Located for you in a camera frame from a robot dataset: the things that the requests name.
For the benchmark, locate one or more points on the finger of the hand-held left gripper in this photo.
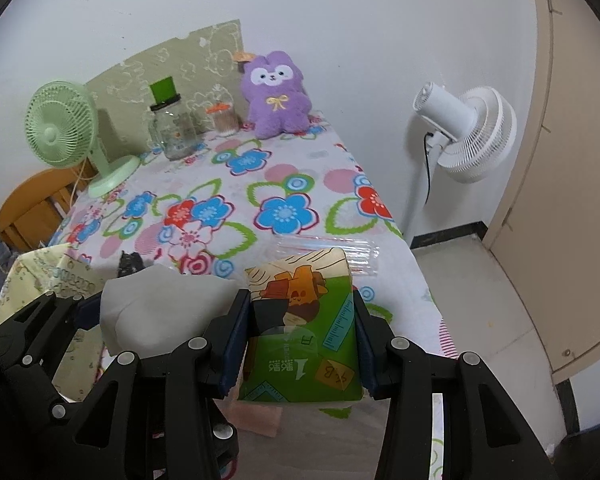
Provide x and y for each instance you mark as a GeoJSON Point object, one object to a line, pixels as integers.
{"type": "Point", "coordinates": [227, 447]}
{"type": "Point", "coordinates": [87, 312]}

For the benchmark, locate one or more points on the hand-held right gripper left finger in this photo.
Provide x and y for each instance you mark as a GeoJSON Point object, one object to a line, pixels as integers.
{"type": "Point", "coordinates": [232, 345]}

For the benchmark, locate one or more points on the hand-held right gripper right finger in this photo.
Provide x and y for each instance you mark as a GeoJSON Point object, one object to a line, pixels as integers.
{"type": "Point", "coordinates": [366, 360]}

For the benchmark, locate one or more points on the black plastic bag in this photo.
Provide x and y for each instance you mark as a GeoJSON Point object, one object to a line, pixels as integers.
{"type": "Point", "coordinates": [130, 264]}

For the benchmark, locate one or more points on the green tissue pack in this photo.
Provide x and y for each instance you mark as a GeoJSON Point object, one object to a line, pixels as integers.
{"type": "Point", "coordinates": [305, 320]}

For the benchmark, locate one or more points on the light grey cloth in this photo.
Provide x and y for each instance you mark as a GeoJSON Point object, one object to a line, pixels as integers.
{"type": "Point", "coordinates": [165, 305]}

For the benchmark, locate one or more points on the pink cloth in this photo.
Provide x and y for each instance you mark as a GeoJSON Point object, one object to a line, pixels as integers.
{"type": "Point", "coordinates": [255, 417]}

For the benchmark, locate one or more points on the clear straw packet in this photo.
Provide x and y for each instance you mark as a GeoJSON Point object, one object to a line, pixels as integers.
{"type": "Point", "coordinates": [360, 252]}

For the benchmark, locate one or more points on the wooden chair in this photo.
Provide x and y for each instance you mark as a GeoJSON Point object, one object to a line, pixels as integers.
{"type": "Point", "coordinates": [30, 205]}

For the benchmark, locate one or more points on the green desk fan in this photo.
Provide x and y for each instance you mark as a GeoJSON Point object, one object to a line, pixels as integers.
{"type": "Point", "coordinates": [60, 130]}

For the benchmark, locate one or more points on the glass mug jar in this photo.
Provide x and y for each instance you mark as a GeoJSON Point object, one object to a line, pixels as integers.
{"type": "Point", "coordinates": [172, 132]}

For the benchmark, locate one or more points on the small jar with orange lid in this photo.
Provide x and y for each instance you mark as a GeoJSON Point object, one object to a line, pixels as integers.
{"type": "Point", "coordinates": [222, 120]}

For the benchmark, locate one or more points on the green plastic cup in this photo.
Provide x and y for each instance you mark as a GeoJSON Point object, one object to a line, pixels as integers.
{"type": "Point", "coordinates": [162, 90]}

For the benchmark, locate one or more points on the purple plush bunny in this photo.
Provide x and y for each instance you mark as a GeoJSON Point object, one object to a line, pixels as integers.
{"type": "Point", "coordinates": [275, 105]}

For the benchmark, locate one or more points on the white standing fan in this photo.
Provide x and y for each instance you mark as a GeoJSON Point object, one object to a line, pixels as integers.
{"type": "Point", "coordinates": [475, 130]}

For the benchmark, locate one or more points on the beige door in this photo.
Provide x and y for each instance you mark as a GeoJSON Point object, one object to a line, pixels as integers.
{"type": "Point", "coordinates": [570, 185]}

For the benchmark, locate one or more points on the green printed wall board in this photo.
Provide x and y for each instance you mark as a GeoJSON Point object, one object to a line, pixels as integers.
{"type": "Point", "coordinates": [130, 70]}

